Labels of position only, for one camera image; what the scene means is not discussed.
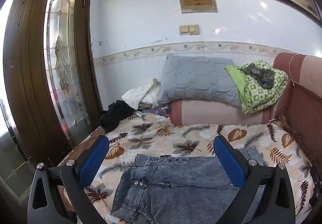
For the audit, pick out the pink bolster cushion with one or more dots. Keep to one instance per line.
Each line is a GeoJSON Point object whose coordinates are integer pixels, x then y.
{"type": "Point", "coordinates": [213, 113]}

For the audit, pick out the leaded glass side window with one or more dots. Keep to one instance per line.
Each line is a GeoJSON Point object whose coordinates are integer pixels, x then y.
{"type": "Point", "coordinates": [10, 158]}

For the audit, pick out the grey denim pants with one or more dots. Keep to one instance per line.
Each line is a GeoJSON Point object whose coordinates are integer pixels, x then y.
{"type": "Point", "coordinates": [176, 183]}

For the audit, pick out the green patterned quilt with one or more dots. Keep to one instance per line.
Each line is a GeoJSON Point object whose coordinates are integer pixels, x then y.
{"type": "Point", "coordinates": [259, 95]}

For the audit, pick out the grey quilted pillow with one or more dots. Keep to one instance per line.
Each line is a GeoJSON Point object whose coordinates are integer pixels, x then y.
{"type": "Point", "coordinates": [196, 80]}

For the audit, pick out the dark green cloth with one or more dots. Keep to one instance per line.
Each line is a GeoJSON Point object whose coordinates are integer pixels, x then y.
{"type": "Point", "coordinates": [261, 75]}

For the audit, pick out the beige light switch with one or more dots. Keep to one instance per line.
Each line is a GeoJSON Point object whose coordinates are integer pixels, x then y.
{"type": "Point", "coordinates": [184, 29]}
{"type": "Point", "coordinates": [194, 29]}

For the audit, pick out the purple packets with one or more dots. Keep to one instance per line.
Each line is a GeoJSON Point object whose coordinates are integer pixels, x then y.
{"type": "Point", "coordinates": [163, 110]}

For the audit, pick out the white floral cloth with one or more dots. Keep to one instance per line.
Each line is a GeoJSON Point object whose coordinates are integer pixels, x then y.
{"type": "Point", "coordinates": [135, 95]}

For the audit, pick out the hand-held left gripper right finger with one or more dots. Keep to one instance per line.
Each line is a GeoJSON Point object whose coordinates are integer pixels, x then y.
{"type": "Point", "coordinates": [230, 161]}

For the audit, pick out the leaf print blanket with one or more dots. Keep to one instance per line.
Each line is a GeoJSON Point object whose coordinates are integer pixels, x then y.
{"type": "Point", "coordinates": [161, 136]}

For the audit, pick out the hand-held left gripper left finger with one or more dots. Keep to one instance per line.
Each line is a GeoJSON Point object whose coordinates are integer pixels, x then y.
{"type": "Point", "coordinates": [94, 161]}

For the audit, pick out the black cloth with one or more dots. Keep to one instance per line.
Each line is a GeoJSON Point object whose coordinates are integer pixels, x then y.
{"type": "Point", "coordinates": [113, 115]}

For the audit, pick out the wooden door with leaded glass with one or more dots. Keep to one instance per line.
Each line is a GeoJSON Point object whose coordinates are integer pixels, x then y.
{"type": "Point", "coordinates": [32, 88]}

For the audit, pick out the brown lace sofa cover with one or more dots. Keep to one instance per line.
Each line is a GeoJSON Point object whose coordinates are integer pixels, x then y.
{"type": "Point", "coordinates": [85, 143]}

